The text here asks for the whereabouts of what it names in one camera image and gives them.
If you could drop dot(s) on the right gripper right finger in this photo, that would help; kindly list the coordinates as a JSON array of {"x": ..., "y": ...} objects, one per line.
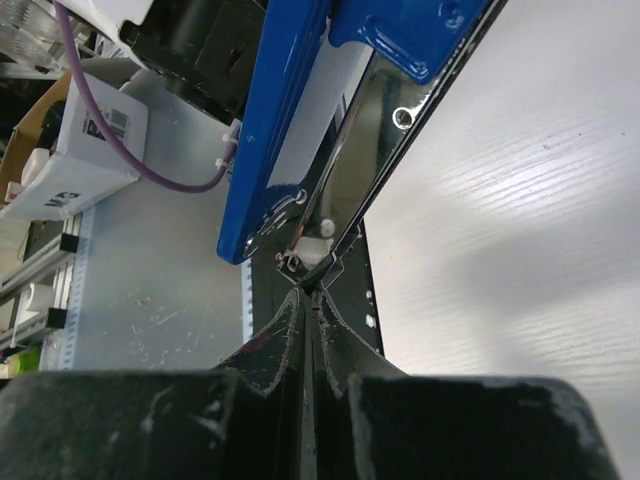
[{"x": 373, "y": 421}]

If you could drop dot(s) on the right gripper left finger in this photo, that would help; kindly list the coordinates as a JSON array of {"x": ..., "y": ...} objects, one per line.
[{"x": 238, "y": 420}]

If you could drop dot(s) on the blue stapler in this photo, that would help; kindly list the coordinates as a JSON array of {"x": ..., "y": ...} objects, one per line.
[{"x": 340, "y": 91}]

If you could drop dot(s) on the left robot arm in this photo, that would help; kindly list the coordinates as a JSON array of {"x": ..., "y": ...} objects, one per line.
[{"x": 204, "y": 49}]

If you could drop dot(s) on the white cardboard box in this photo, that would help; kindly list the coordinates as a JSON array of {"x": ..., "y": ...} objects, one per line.
[{"x": 57, "y": 162}]

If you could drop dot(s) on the white cable duct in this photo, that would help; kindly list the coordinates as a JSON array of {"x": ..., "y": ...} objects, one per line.
[{"x": 77, "y": 286}]

